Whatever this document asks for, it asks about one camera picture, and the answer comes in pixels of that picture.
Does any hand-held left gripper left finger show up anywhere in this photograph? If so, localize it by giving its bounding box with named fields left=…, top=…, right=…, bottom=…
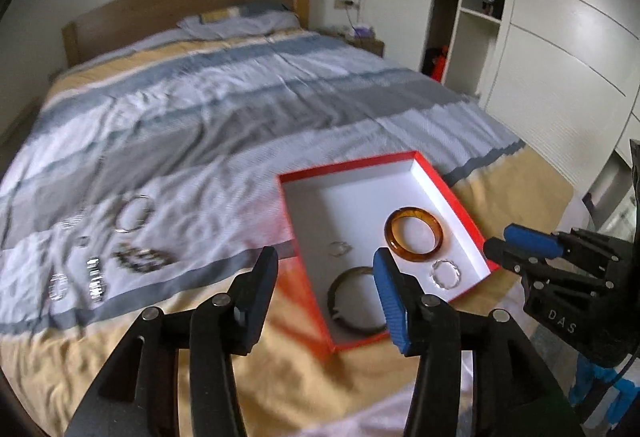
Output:
left=65, top=246, right=279, bottom=437

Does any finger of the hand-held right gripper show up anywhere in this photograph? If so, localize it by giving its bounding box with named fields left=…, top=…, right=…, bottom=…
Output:
left=502, top=223, right=626, bottom=268
left=482, top=238, right=616, bottom=300

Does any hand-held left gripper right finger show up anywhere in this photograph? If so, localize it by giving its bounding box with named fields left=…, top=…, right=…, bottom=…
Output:
left=372, top=247, right=583, bottom=437

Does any dark bangle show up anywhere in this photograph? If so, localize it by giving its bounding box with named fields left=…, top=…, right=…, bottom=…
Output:
left=327, top=267, right=392, bottom=335

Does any red cardboard box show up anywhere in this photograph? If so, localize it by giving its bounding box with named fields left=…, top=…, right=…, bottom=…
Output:
left=276, top=150, right=501, bottom=354

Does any dark beaded bracelet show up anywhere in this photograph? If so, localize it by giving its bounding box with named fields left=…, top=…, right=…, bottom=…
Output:
left=114, top=243, right=176, bottom=274

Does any thin silver bangle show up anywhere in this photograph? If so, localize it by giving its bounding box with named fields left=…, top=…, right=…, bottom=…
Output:
left=113, top=194, right=154, bottom=233

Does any silver link bracelet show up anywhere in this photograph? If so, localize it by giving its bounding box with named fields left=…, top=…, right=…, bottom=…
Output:
left=86, top=257, right=108, bottom=303

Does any silver chain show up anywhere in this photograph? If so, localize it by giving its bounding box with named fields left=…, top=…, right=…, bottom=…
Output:
left=59, top=212, right=89, bottom=231

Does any sparkly silver bracelet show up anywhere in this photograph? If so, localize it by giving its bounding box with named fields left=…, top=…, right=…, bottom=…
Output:
left=48, top=272, right=69, bottom=302

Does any amber bangle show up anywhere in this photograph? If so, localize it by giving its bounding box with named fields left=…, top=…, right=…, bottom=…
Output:
left=383, top=206, right=447, bottom=264

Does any striped duvet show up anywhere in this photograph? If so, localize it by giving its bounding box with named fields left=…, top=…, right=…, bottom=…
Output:
left=0, top=24, right=576, bottom=437

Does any red object in wardrobe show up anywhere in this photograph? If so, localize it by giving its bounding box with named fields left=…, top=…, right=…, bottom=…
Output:
left=431, top=46, right=449, bottom=82

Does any white wardrobe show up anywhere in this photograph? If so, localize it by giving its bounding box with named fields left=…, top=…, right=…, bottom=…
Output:
left=360, top=0, right=640, bottom=198

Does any wooden nightstand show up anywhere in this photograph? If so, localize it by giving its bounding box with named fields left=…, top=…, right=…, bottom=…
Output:
left=320, top=27, right=386, bottom=58

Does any striped pillow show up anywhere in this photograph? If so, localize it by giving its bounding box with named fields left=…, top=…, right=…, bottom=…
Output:
left=177, top=0, right=304, bottom=40

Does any wooden bed headboard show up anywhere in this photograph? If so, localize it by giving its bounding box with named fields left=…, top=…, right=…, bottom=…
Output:
left=61, top=0, right=311, bottom=68

